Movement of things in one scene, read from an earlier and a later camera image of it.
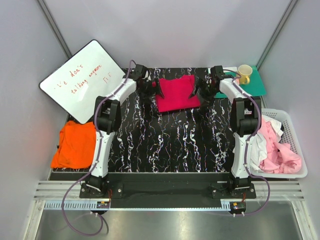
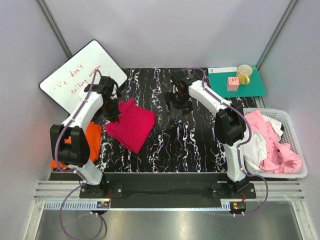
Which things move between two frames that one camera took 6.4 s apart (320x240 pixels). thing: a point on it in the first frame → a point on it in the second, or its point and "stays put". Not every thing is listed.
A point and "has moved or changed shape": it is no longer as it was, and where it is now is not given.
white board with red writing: (75, 85) stays put
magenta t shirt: (176, 93) has moved or changed shape
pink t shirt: (280, 158) stays put
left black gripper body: (147, 90) → (111, 109)
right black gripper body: (207, 91) → (181, 102)
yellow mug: (244, 71) stays put
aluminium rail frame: (66, 196) stays put
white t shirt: (258, 146) stays put
